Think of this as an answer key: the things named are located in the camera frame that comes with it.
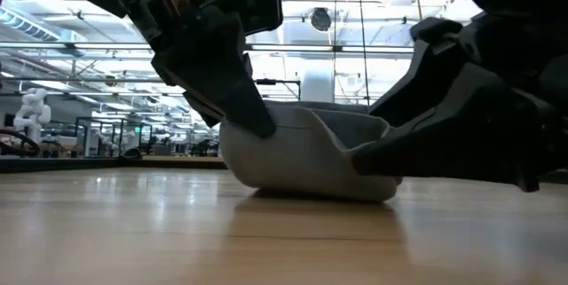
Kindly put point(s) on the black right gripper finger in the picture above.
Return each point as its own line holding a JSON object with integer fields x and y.
{"x": 466, "y": 143}
{"x": 421, "y": 72}

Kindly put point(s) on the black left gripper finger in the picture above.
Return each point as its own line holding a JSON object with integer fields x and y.
{"x": 208, "y": 67}
{"x": 204, "y": 111}

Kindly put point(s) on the black cage frame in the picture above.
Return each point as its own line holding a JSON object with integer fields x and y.
{"x": 76, "y": 138}

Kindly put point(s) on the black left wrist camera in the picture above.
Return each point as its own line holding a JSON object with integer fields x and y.
{"x": 259, "y": 10}

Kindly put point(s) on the white pillar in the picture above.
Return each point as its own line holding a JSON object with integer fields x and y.
{"x": 317, "y": 85}

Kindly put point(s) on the grey towel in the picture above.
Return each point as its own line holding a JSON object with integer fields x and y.
{"x": 302, "y": 160}

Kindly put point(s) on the black camera stand frame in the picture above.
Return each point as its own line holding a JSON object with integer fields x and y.
{"x": 266, "y": 81}

